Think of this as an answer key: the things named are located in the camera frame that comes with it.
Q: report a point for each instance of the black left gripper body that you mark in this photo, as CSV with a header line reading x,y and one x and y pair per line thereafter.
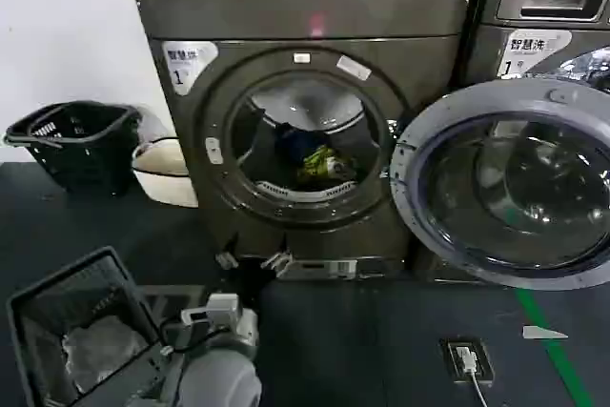
x,y
251,278

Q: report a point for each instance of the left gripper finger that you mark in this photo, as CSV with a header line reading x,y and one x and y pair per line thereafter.
x,y
227,260
275,261

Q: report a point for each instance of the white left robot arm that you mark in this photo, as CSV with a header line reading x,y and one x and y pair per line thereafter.
x,y
219,373

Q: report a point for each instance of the white plastic basin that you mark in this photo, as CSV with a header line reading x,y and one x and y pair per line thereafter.
x,y
162,173

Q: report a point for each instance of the yellow-green garment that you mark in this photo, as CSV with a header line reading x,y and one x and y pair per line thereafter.
x,y
324,164

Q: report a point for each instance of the dark blue garment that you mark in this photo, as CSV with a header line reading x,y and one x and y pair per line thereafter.
x,y
295,137

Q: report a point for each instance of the white cloth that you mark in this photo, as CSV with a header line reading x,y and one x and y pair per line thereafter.
x,y
105,352

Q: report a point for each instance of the translucent white plastic bag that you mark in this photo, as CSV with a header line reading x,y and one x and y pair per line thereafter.
x,y
151,123

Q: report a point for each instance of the black plastic laundry basket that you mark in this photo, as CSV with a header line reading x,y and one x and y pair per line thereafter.
x,y
81,159

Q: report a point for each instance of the metal floor socket box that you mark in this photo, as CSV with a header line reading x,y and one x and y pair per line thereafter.
x,y
450,364

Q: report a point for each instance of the dark grey laundry basket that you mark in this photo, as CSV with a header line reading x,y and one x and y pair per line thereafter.
x,y
28,316

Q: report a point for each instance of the white power plug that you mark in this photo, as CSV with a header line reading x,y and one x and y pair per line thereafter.
x,y
465,358

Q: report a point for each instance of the round glass dryer door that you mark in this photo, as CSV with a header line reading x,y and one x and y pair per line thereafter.
x,y
524,178

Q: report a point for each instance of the white floor tape piece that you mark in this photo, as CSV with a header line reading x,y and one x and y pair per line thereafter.
x,y
541,332

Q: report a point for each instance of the green floor tape stripe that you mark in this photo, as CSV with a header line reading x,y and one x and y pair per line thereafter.
x,y
553,345

